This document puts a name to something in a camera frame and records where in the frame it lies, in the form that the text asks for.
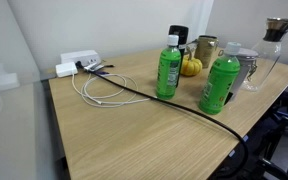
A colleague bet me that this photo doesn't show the green bottle nearer wall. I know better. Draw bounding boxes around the green bottle nearer wall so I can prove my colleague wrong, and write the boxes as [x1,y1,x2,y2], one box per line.
[156,35,181,100]

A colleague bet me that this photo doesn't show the green bottle near table edge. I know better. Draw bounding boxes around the green bottle near table edge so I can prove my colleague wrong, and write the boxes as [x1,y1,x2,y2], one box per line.
[198,42,241,115]

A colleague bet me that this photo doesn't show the white power strip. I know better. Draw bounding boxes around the white power strip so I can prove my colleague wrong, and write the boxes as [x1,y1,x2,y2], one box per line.
[60,50,101,66]

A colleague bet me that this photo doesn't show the white clip-top canister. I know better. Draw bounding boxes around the white clip-top canister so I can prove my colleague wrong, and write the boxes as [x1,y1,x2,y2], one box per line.
[229,48,258,101]

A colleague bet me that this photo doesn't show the white coiled cable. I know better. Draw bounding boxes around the white coiled cable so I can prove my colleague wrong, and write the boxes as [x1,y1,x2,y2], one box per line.
[71,72,151,109]

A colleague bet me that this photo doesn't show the thick black cable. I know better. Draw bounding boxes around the thick black cable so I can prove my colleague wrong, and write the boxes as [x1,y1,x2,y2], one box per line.
[75,60,250,179]

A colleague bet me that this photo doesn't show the glass carafe with steel funnel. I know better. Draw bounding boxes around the glass carafe with steel funnel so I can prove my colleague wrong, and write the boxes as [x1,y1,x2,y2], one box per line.
[242,17,288,91]

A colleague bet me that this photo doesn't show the small yellow pumpkin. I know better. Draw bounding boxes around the small yellow pumpkin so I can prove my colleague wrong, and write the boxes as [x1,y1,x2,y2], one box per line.
[180,53,203,76]

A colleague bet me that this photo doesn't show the gold metal cup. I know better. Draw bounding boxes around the gold metal cup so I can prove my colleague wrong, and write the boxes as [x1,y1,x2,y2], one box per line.
[194,35,218,68]

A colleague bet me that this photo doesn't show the white power adapter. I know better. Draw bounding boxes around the white power adapter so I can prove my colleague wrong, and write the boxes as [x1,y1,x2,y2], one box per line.
[55,62,78,78]

